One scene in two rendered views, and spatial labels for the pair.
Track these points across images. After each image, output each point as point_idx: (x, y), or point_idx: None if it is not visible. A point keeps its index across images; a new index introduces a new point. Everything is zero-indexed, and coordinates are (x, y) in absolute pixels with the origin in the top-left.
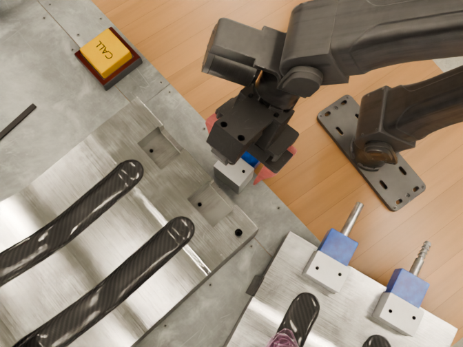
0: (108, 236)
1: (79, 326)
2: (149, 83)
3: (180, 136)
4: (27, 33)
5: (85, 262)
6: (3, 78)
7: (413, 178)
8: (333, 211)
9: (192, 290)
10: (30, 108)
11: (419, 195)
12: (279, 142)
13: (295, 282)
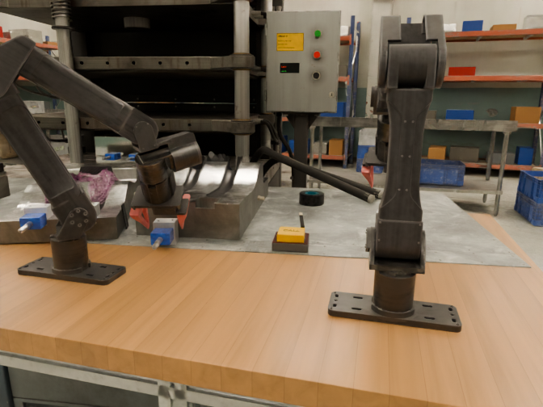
0: (204, 190)
1: (190, 178)
2: (256, 247)
3: (212, 241)
4: (350, 238)
5: (205, 186)
6: (331, 228)
7: (29, 268)
8: (89, 251)
9: None
10: (302, 225)
11: None
12: (141, 192)
13: (103, 211)
